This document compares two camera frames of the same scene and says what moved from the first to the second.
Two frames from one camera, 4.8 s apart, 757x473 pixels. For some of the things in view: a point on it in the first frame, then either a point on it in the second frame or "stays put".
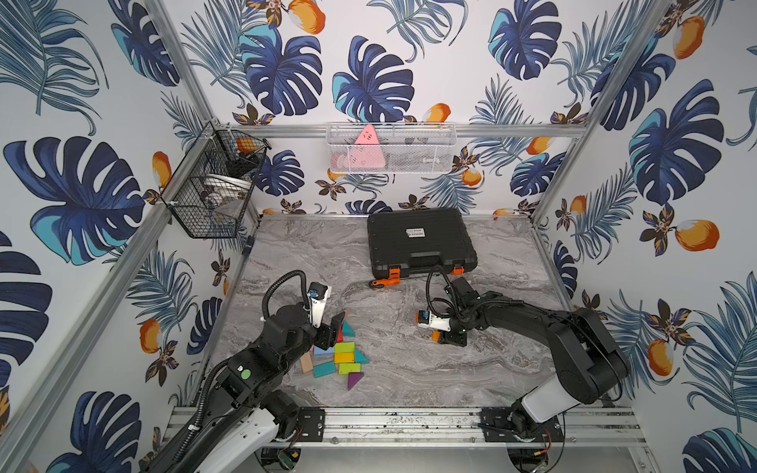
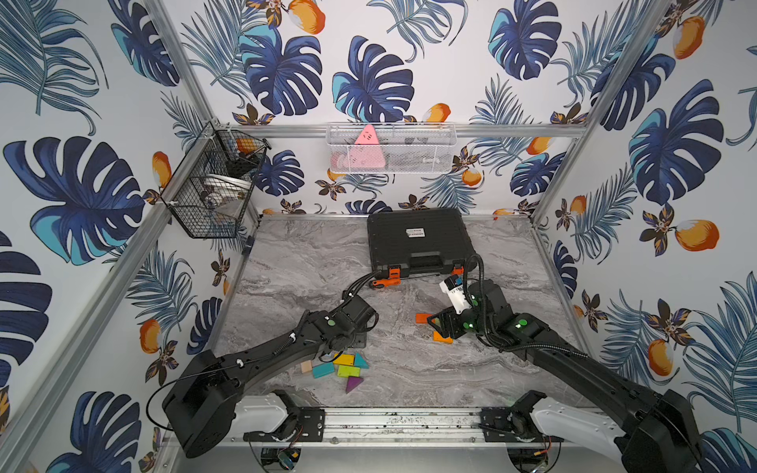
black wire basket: (209, 191) stays put
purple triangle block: (353, 378) stays put
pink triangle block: (367, 152) stays put
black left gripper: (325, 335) to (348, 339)
